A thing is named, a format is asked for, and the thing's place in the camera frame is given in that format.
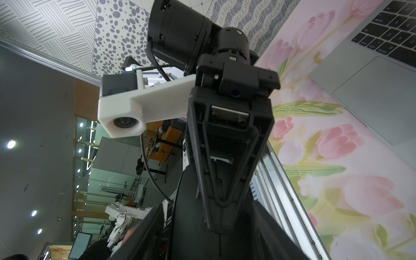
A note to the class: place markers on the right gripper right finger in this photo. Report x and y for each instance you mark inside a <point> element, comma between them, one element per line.
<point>271,241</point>

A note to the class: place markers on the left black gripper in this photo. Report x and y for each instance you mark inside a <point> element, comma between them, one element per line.
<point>228,134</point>

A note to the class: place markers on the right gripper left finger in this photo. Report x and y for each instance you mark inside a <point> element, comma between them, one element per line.
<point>146,242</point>

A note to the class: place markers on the black wireless mouse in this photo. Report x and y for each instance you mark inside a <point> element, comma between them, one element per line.
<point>191,239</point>

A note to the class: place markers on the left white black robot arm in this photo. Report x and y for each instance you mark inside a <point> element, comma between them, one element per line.
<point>180,35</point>

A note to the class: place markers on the silver open laptop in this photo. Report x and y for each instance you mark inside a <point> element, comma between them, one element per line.
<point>372,73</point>

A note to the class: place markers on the pink floral table mat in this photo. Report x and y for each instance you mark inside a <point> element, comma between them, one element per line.
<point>358,194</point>

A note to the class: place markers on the aluminium mounting rail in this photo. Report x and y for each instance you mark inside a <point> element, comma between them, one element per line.
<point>271,187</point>

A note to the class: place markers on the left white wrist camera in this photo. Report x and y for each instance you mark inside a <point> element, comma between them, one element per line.
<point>126,105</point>

